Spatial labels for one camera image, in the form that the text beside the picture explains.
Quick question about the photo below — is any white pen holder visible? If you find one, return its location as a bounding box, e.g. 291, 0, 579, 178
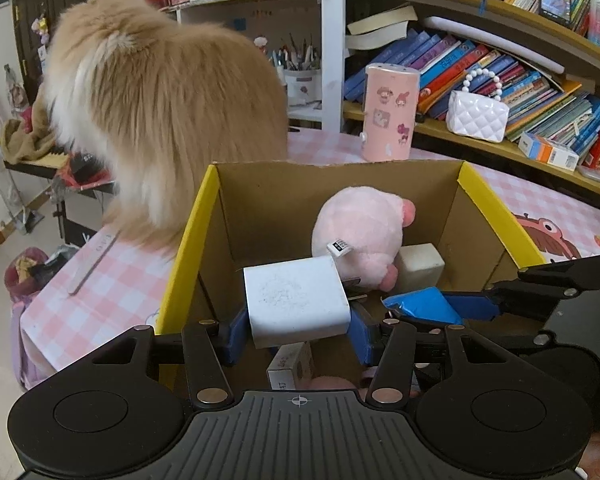
282, 35, 323, 107

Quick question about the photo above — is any white quilted handbag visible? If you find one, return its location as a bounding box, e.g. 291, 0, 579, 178
446, 67, 510, 143

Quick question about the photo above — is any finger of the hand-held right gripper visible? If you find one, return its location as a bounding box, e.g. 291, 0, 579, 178
445, 254, 600, 322
497, 317, 556, 348

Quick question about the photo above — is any blue orange white box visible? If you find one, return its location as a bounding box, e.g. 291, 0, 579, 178
517, 131, 581, 171

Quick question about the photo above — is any pink waste bin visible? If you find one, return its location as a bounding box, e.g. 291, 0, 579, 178
5, 247, 51, 303

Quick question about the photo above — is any row of colourful books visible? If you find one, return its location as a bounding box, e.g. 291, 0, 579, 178
344, 27, 600, 161

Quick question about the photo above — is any pink pig plush toy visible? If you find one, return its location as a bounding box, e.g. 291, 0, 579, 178
311, 186, 418, 292

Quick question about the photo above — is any brown cloth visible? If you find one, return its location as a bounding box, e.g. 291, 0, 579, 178
2, 105, 66, 163

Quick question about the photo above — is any pink checked table mat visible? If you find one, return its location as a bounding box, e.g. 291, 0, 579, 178
20, 127, 600, 391

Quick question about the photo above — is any wooden bookshelf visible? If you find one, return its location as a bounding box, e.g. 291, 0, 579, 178
160, 0, 600, 211

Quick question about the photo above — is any blue plastic packet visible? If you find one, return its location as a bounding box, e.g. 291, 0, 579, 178
382, 286, 465, 327

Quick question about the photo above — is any white rectangular block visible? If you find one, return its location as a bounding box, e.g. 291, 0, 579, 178
397, 242, 446, 292

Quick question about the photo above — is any pink cylinder container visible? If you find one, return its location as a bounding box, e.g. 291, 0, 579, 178
360, 62, 421, 163

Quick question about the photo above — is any black side table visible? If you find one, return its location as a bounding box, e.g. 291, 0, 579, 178
5, 150, 118, 243

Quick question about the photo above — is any clear plastic ruler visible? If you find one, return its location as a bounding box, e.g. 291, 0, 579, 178
67, 232, 118, 295

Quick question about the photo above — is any tan fluffy cat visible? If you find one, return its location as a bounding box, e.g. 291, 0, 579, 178
40, 0, 291, 261

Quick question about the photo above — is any dark wooden door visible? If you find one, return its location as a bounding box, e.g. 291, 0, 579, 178
12, 0, 88, 91

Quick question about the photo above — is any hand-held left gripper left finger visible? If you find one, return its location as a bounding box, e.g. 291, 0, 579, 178
55, 307, 253, 407

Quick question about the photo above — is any thick cream-paged book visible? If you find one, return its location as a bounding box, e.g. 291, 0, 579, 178
346, 5, 420, 51

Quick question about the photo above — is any small white carton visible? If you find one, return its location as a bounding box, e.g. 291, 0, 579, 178
266, 342, 315, 391

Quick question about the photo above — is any white charger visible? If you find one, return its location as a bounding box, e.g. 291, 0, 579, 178
243, 255, 368, 350

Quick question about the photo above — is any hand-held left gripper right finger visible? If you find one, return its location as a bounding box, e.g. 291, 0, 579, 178
350, 305, 531, 405

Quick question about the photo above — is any yellow cardboard box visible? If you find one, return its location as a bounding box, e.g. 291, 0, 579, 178
155, 160, 548, 401

